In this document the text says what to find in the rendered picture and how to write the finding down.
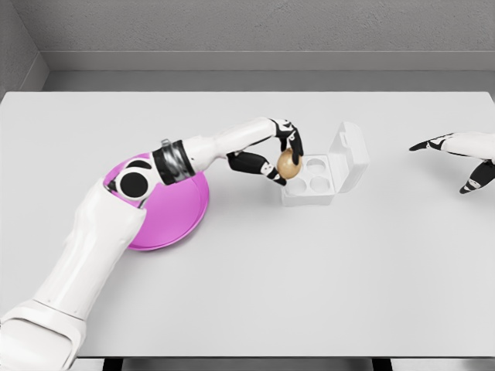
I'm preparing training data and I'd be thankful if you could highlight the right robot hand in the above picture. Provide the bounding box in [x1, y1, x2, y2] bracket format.
[408, 131, 495, 195]

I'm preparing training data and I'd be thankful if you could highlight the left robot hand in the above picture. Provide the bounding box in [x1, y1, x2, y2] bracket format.
[216, 116, 304, 188]

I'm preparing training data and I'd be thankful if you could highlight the brown egg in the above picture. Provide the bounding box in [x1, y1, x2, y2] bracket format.
[276, 148, 302, 182]

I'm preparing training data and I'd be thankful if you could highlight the white egg box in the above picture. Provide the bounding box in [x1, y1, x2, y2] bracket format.
[280, 121, 370, 208]

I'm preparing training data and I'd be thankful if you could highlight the pink round plate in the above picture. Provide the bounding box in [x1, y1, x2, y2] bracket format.
[104, 152, 210, 252]

